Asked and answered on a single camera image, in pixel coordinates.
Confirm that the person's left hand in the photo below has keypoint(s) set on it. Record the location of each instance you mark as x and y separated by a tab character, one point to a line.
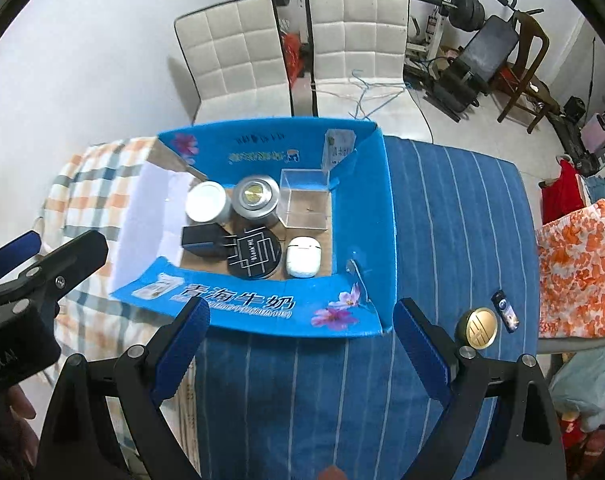
18	442

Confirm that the black round compact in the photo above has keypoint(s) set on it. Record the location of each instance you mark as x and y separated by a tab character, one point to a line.
253	254

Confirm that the silver tin white lid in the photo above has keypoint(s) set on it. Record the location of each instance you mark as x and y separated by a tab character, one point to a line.
208	202

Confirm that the silver tin gold emblem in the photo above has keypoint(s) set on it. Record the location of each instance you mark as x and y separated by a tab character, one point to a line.
255	203

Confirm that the left white padded chair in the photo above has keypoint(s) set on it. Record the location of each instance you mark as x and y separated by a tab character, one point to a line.
234	54

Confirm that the orange floral cloth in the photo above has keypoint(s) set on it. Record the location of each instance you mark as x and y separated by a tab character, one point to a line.
572	274

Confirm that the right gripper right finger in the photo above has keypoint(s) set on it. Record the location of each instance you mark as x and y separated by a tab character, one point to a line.
507	403

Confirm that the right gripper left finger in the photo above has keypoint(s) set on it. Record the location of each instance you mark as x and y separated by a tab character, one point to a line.
78	439

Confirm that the blue cardboard milk box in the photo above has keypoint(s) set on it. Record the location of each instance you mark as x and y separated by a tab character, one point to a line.
284	226

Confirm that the black rectangular box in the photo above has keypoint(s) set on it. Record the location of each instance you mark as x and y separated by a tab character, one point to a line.
208	240

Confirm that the white earbuds case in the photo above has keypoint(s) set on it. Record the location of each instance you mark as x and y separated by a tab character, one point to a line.
303	257

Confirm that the clear acrylic box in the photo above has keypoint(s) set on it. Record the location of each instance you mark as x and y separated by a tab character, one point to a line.
305	199

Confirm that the pink box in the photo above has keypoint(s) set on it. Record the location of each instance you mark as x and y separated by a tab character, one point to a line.
593	134

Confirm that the gold round tin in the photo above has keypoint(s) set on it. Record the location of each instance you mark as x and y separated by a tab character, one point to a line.
477	328

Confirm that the right white padded chair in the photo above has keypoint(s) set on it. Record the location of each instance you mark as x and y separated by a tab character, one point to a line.
358	53

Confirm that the white padded chair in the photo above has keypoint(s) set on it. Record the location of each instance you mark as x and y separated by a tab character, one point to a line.
358	53
234	54

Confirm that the brown wooden chair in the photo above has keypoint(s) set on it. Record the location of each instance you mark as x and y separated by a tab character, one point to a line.
519	80

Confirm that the blue blueberry lighter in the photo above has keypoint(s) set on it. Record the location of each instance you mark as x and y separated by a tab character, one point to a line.
505	311

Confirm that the red cloth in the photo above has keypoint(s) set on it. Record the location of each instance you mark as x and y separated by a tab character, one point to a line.
564	194

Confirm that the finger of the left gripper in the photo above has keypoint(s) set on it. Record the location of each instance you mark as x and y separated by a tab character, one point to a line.
61	270
18	251

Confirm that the black weight bench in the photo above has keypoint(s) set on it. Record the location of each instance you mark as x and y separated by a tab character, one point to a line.
470	72

